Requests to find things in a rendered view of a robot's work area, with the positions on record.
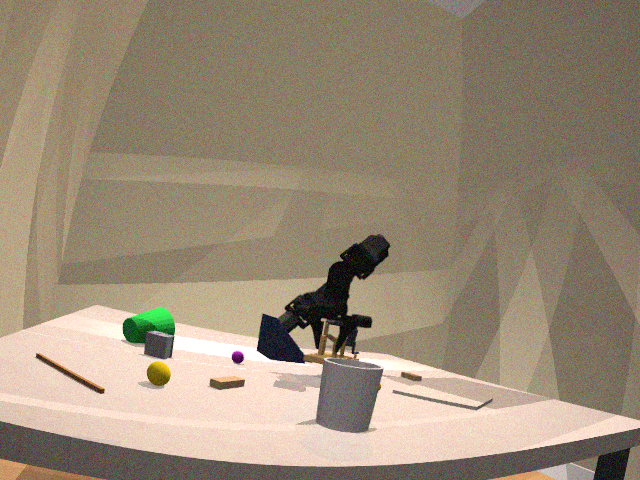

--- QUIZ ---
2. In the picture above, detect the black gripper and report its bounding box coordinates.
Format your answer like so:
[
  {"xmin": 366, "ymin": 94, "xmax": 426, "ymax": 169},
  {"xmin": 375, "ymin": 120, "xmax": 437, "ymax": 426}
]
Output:
[{"xmin": 293, "ymin": 287, "xmax": 373, "ymax": 353}]

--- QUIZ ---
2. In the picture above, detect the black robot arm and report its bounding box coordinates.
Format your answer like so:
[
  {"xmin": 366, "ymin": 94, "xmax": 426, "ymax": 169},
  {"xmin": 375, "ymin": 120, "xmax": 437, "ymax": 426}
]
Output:
[{"xmin": 277, "ymin": 234, "xmax": 391, "ymax": 333}]

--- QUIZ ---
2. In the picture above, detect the brown thin wooden stick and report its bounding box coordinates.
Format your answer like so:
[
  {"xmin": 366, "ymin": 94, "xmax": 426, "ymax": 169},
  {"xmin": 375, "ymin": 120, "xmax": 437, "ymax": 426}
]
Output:
[{"xmin": 36, "ymin": 353, "xmax": 105, "ymax": 394}]

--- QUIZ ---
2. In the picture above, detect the grey cylinder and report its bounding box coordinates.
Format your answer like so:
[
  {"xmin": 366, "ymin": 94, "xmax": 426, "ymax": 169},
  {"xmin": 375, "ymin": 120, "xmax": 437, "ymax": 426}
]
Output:
[{"xmin": 315, "ymin": 358, "xmax": 384, "ymax": 433}]

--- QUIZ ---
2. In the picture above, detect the green cylinder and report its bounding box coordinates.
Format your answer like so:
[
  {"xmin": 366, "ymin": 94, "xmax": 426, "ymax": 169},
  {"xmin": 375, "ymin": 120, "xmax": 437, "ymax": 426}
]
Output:
[{"xmin": 122, "ymin": 308, "xmax": 175, "ymax": 344}]

